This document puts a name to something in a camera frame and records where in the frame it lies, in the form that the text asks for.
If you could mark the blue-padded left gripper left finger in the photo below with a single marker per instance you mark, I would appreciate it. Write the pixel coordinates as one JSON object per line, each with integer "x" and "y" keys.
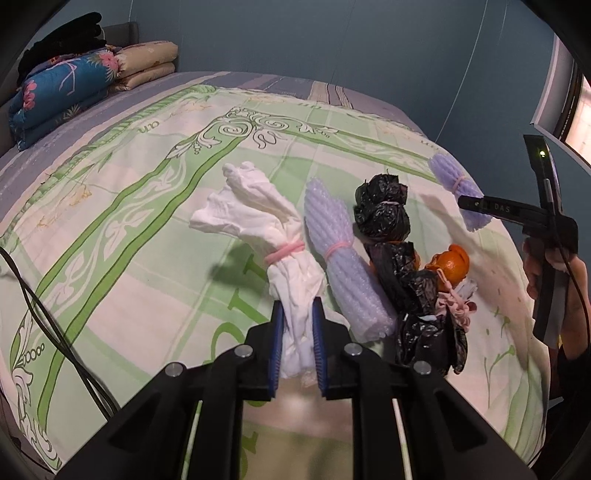
{"x": 275, "y": 344}

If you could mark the pink grey fabric scrap bundle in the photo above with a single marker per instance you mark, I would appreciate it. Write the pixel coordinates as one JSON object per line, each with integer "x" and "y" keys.
{"x": 457, "y": 302}

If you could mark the orange peel piece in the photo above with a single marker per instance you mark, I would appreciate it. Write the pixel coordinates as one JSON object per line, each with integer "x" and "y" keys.
{"x": 451, "y": 267}

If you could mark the white tissue bundle pink band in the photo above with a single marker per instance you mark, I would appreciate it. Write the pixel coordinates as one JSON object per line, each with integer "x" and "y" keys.
{"x": 250, "y": 208}

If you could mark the black plastic bag long bundle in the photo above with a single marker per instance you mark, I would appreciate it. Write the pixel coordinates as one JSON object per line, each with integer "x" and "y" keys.
{"x": 424, "y": 332}

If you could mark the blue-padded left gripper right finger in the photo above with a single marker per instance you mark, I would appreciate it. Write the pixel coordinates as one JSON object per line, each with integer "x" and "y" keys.
{"x": 321, "y": 361}

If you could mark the window with grey frame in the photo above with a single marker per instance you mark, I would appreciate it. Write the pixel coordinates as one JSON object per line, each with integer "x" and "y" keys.
{"x": 563, "y": 113}

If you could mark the black clothing pile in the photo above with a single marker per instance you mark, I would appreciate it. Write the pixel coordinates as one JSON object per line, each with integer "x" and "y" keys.
{"x": 77, "y": 36}

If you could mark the grey bed headboard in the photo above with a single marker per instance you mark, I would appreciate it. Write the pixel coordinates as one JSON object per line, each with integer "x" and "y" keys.
{"x": 122, "y": 35}

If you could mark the blue floral folded blanket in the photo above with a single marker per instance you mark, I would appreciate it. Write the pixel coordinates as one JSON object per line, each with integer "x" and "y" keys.
{"x": 58, "y": 92}

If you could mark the lavender foam net bundle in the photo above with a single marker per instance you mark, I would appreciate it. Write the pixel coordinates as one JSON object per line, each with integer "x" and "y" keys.
{"x": 452, "y": 176}
{"x": 355, "y": 288}

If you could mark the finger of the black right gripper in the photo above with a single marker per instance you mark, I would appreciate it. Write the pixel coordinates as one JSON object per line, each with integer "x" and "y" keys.
{"x": 491, "y": 206}

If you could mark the beige floral folded blanket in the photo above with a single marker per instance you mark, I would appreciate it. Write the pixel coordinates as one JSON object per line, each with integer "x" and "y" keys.
{"x": 142, "y": 63}

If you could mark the black plastic bag small bundle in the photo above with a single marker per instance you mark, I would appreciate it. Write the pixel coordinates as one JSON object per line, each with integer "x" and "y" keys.
{"x": 380, "y": 210}

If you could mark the person right hand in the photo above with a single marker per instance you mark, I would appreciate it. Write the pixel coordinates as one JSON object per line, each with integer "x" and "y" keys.
{"x": 575, "y": 324}

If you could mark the green floral quilt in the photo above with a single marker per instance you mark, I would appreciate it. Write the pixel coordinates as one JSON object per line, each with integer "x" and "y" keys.
{"x": 103, "y": 237}

